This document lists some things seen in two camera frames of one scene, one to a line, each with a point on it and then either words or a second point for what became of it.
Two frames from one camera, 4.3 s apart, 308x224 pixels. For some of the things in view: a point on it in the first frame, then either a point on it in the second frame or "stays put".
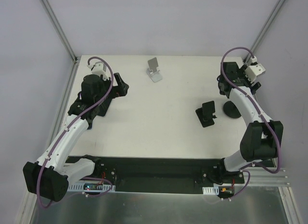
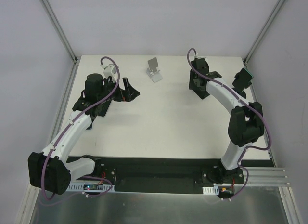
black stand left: x=101 y=109 stays put
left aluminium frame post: x=54 y=18 stays put
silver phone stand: x=152 y=71 stays put
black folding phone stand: x=205 y=113 -> x=198 y=83
